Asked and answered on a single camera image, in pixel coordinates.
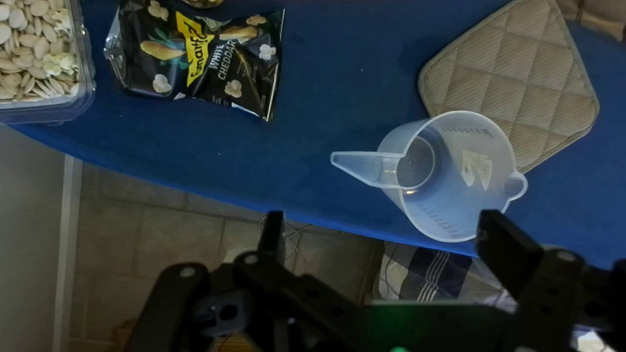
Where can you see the blue table cover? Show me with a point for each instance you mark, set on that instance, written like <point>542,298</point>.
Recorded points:
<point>342,122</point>

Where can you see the plaid cloth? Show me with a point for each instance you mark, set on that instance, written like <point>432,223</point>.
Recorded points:
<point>430,274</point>

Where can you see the clear plastic measuring jug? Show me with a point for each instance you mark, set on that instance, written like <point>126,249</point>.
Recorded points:
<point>440,181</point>

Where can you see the black popcorn snack bag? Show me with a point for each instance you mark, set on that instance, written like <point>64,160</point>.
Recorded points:
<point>205,54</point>

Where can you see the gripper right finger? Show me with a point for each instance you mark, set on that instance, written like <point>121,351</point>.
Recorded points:
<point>533,274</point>

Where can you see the clear tub of seeds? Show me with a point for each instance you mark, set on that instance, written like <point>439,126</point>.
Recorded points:
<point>34,54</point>

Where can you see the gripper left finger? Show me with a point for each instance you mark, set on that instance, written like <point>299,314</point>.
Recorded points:
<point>274,286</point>

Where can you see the grey quilted pot placemat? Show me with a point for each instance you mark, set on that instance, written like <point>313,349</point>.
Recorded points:
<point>513,83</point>

